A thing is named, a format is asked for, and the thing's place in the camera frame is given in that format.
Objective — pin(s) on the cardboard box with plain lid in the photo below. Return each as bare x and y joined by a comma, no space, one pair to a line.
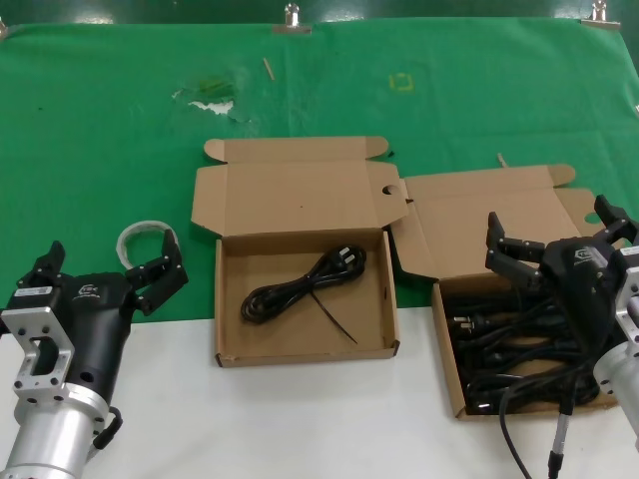
474,199

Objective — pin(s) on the cardboard box with round hole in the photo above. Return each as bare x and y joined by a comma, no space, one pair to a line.
299,189

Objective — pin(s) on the yellow square tape mark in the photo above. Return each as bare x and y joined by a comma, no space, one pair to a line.
402,89

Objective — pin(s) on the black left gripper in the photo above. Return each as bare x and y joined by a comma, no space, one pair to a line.
95,319

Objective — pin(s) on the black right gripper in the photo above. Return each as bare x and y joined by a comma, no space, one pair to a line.
586,284

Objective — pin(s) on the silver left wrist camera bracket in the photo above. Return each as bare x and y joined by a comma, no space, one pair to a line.
35,324

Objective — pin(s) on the short wooden stick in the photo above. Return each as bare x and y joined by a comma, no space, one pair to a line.
501,159

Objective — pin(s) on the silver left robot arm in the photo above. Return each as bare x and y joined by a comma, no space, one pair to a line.
40,434

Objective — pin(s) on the silver binder clip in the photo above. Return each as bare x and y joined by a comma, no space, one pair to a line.
601,23
292,29

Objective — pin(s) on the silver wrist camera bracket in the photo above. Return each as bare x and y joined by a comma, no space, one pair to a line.
35,324
631,289

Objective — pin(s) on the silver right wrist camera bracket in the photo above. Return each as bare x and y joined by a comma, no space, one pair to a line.
631,289

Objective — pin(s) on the green table cloth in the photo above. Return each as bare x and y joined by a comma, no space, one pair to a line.
100,125

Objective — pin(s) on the clear tape roll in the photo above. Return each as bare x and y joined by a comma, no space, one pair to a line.
135,227

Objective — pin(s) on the long wooden stick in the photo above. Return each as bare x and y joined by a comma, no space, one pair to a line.
269,68

